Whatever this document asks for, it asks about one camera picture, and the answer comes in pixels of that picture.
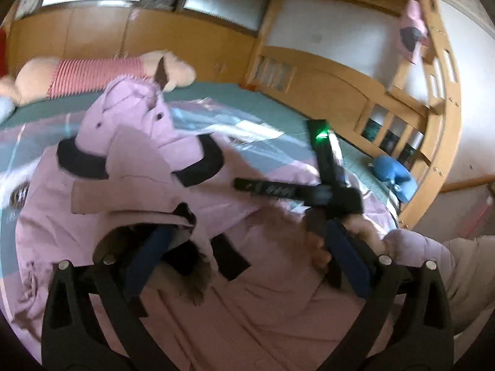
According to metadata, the wooden wall cabinet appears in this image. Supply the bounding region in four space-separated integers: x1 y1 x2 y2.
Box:
7 5 260 86

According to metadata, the wooden bed frame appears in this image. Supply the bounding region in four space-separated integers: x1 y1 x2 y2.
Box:
243 0 465 230

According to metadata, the pink hanging bag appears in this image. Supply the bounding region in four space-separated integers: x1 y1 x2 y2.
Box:
398 0 431 65

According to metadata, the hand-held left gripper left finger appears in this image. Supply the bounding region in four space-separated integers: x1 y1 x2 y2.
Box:
42 225 179 371

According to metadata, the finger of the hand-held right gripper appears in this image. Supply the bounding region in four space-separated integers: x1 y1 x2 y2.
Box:
234 178 312 204

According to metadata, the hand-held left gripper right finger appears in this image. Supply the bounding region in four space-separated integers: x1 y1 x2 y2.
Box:
317 219 455 371

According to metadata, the blue plush toy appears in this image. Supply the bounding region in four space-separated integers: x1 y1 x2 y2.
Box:
369 155 415 203

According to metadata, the person's right hand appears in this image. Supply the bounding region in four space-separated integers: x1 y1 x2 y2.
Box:
305 215 390 279

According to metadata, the pink hooded jacket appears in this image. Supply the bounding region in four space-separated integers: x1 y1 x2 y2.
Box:
10 75 401 371

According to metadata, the plush toy with striped shirt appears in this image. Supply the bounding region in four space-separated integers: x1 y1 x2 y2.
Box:
0 49 197 106

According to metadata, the narrow frosted glass panel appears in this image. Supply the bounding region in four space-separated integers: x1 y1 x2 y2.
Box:
183 0 272 32

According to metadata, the striped pink teal bedspread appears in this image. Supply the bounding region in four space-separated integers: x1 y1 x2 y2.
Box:
0 81 401 352

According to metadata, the light blue pillow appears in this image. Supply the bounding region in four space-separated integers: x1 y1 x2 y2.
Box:
0 96 18 125

